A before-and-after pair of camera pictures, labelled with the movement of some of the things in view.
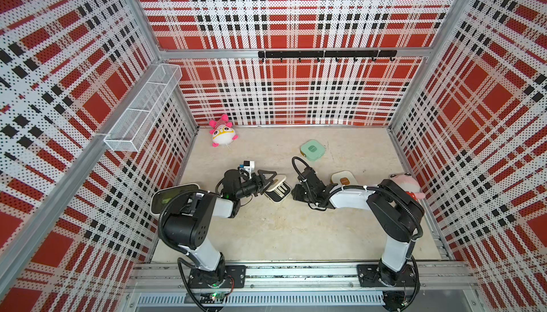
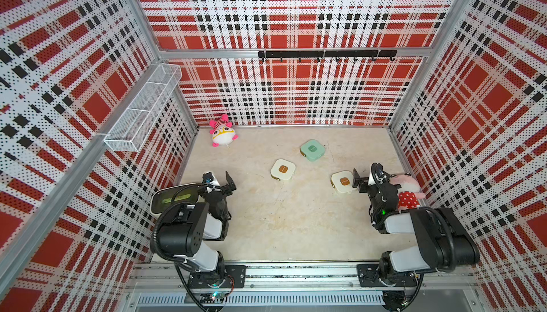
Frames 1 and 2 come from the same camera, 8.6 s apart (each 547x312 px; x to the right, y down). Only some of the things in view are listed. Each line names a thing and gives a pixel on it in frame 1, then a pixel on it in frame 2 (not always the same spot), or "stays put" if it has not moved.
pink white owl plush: (222, 132) stays put
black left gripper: (261, 182) → (227, 189)
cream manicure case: (344, 177) stays put
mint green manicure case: (312, 149) stays put
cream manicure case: (279, 189) → (282, 169)
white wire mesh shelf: (131, 131) stays put
